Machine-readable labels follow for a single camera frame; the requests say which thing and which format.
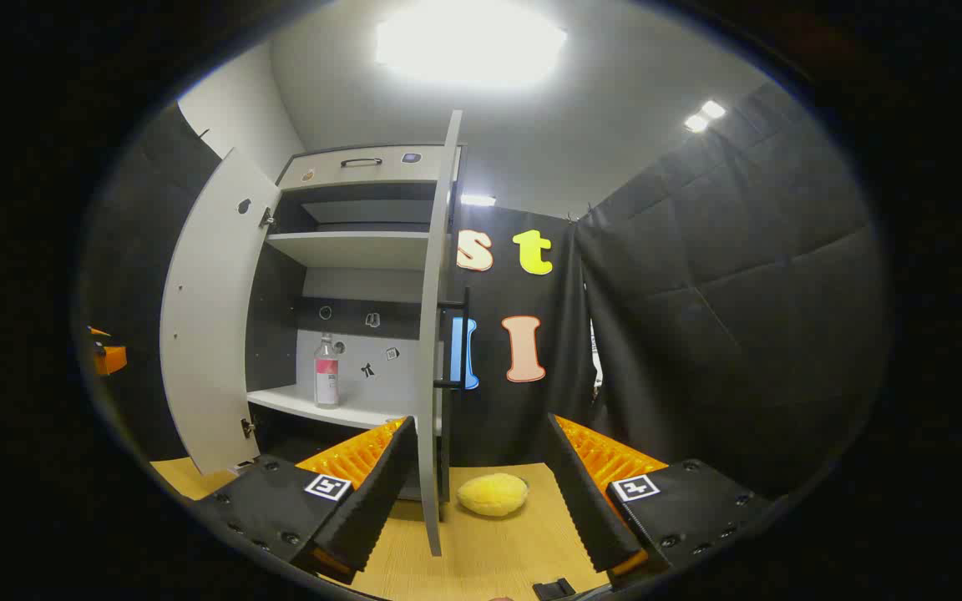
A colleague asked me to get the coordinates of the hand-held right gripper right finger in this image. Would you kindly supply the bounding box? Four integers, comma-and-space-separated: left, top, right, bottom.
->
541, 412, 774, 589

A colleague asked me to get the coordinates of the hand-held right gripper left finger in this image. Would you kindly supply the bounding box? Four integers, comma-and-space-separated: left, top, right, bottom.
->
189, 416, 419, 585

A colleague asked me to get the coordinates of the grey cabinet door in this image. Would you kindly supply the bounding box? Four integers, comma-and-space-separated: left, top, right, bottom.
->
159, 148, 281, 477
414, 110, 472, 558

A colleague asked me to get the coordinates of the clear plastic bottle pink label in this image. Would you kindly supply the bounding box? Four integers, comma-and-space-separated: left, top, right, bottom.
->
314, 332, 341, 409

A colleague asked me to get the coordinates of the grey cabinet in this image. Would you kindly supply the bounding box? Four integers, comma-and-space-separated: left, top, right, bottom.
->
243, 144, 469, 502

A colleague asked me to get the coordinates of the grey cabinet drawer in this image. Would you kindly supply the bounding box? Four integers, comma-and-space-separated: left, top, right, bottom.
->
276, 146, 458, 191

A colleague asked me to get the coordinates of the yellow sponge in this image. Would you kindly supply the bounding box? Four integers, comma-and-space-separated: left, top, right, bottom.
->
456, 472, 530, 518

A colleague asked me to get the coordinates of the black backdrop cloth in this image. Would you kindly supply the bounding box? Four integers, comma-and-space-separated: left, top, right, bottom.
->
80, 79, 891, 502

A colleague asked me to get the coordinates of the small twin ceiling light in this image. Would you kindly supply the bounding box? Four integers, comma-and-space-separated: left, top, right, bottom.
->
683, 99, 727, 134

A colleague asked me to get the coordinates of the large ceiling light panel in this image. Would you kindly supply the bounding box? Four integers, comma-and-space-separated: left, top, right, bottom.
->
375, 0, 568, 88

